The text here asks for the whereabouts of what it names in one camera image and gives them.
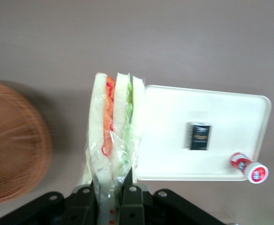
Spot red label gum bottle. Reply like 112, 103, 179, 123
230, 152, 269, 185

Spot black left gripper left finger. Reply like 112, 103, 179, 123
65, 184, 101, 225

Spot small black can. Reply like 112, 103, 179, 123
186, 121, 212, 150

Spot cream plastic tray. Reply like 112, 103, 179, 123
134, 84, 272, 182

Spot brown wicker basket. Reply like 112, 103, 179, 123
0, 79, 53, 207

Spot plastic triangle sandwich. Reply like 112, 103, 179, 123
80, 72, 147, 225

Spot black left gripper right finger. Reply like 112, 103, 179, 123
119, 173, 147, 225

